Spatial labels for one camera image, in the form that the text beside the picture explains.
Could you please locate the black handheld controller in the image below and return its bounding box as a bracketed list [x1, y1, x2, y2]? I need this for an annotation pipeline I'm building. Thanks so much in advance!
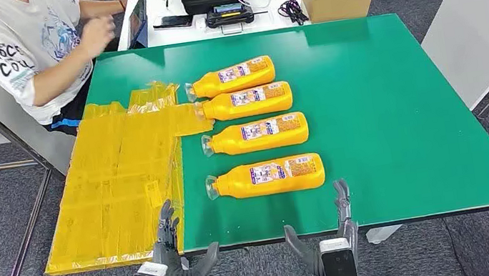
[203, 0, 272, 39]

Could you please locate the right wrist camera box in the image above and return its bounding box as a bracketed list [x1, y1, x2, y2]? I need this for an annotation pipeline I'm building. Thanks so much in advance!
[317, 236, 358, 276]

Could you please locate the black smartphone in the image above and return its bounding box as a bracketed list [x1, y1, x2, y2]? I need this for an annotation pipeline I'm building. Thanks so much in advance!
[152, 11, 195, 31]

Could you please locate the black cable bundle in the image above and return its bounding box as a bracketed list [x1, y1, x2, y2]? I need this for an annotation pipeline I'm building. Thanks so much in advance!
[276, 0, 312, 29]

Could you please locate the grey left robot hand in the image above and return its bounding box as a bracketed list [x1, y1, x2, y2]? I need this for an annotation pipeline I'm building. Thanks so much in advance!
[144, 192, 225, 276]

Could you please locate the white table foot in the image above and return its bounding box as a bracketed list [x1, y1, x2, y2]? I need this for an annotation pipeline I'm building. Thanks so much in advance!
[365, 223, 405, 245]

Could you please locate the person's right hand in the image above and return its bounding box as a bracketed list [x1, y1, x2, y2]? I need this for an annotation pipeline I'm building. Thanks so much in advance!
[76, 14, 120, 60]

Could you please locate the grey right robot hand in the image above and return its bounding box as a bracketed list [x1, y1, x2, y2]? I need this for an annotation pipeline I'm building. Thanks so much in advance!
[277, 177, 366, 276]

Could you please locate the orange detergent bottle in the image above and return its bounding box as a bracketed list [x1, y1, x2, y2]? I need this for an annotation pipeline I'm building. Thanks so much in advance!
[181, 54, 278, 104]
[202, 151, 328, 204]
[198, 110, 312, 159]
[192, 79, 295, 125]

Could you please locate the person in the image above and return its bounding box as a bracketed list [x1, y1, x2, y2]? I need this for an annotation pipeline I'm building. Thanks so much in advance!
[0, 0, 161, 147]

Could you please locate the tablet with white cover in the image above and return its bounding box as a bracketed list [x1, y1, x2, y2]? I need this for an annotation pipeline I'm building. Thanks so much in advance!
[111, 0, 155, 52]

